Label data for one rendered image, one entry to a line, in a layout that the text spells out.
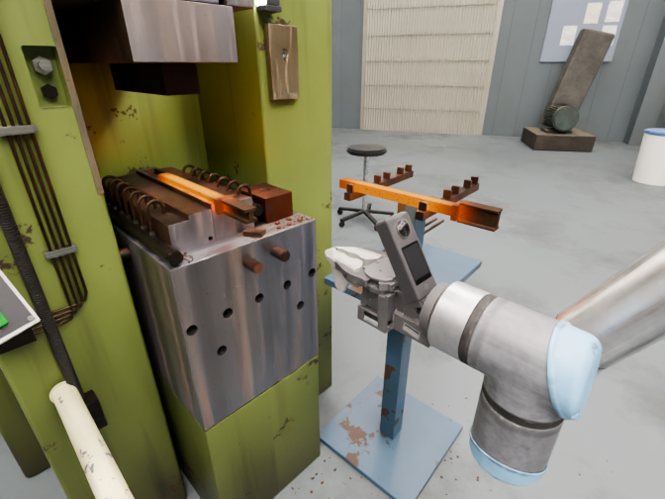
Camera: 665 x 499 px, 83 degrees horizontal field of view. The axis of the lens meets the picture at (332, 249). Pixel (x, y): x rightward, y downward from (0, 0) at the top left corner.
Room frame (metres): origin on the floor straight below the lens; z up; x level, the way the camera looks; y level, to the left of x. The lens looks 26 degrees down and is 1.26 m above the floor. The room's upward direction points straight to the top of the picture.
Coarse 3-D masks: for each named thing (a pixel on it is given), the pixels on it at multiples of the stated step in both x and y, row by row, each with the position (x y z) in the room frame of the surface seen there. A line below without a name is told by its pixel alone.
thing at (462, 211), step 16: (368, 192) 0.92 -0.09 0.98; (384, 192) 0.88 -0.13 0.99; (400, 192) 0.87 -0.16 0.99; (432, 208) 0.80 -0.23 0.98; (448, 208) 0.77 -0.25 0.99; (464, 208) 0.76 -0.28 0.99; (480, 208) 0.73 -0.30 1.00; (496, 208) 0.72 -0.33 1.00; (480, 224) 0.73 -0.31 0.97; (496, 224) 0.71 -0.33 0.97
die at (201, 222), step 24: (144, 168) 1.07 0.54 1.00; (168, 168) 1.10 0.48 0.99; (120, 192) 0.91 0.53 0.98; (168, 192) 0.87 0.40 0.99; (144, 216) 0.77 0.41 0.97; (168, 216) 0.74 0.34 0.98; (192, 216) 0.73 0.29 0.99; (216, 216) 0.76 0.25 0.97; (168, 240) 0.70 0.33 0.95; (192, 240) 0.72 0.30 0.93; (216, 240) 0.76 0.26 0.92
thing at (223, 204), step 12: (168, 180) 0.93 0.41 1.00; (180, 180) 0.91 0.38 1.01; (192, 192) 0.84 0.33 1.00; (204, 192) 0.82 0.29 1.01; (216, 192) 0.82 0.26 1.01; (216, 204) 0.75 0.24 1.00; (228, 204) 0.73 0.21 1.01; (240, 204) 0.72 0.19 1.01; (240, 216) 0.72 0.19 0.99; (252, 216) 0.70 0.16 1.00
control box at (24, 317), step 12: (0, 276) 0.42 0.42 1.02; (0, 288) 0.41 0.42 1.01; (12, 288) 0.41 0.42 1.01; (0, 300) 0.40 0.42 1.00; (12, 300) 0.40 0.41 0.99; (24, 300) 0.41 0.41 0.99; (12, 312) 0.39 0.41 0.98; (24, 312) 0.40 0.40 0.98; (12, 324) 0.38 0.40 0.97; (24, 324) 0.39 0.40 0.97; (0, 336) 0.37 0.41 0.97; (12, 336) 0.38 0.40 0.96
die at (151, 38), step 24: (120, 0) 0.69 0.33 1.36; (144, 0) 0.72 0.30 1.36; (168, 0) 0.74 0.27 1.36; (72, 24) 0.89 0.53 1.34; (96, 24) 0.79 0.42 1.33; (120, 24) 0.70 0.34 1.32; (144, 24) 0.71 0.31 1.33; (168, 24) 0.74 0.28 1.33; (192, 24) 0.77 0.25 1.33; (216, 24) 0.80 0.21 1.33; (72, 48) 0.92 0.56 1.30; (96, 48) 0.81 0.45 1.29; (120, 48) 0.72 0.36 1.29; (144, 48) 0.70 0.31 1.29; (168, 48) 0.73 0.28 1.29; (192, 48) 0.76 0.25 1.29; (216, 48) 0.80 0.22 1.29
